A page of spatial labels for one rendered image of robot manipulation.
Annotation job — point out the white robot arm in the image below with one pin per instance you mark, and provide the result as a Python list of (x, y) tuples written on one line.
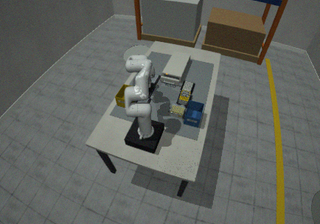
[(140, 92)]

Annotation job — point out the blue bin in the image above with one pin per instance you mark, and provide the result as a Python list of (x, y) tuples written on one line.
[(194, 113)]

